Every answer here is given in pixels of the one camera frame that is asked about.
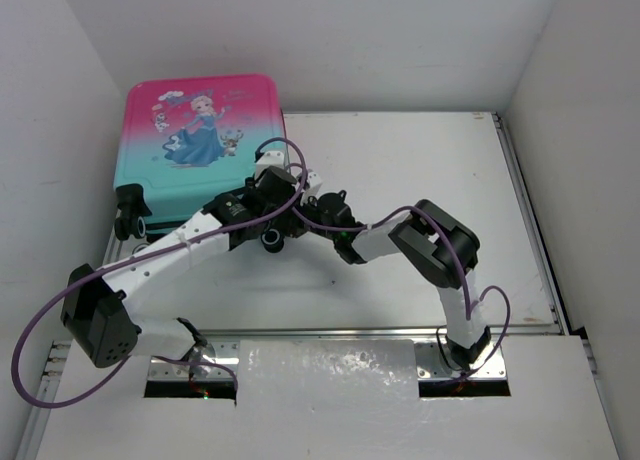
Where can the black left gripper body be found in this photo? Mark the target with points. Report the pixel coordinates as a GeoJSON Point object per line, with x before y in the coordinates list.
{"type": "Point", "coordinates": [284, 220]}

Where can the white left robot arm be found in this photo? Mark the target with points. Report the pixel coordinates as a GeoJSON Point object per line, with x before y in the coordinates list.
{"type": "Point", "coordinates": [108, 314]}

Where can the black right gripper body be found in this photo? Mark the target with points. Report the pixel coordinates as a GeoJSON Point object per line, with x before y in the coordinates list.
{"type": "Point", "coordinates": [301, 227]}

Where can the silver mounting rail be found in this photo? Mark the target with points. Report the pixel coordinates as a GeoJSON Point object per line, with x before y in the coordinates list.
{"type": "Point", "coordinates": [428, 356]}

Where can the teal suitcase with grey lining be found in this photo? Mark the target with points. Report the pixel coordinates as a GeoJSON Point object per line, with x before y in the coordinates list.
{"type": "Point", "coordinates": [186, 140]}

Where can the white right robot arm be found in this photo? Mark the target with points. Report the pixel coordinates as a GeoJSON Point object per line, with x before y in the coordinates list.
{"type": "Point", "coordinates": [440, 248]}

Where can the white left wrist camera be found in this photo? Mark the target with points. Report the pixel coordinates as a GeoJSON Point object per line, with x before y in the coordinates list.
{"type": "Point", "coordinates": [267, 159]}

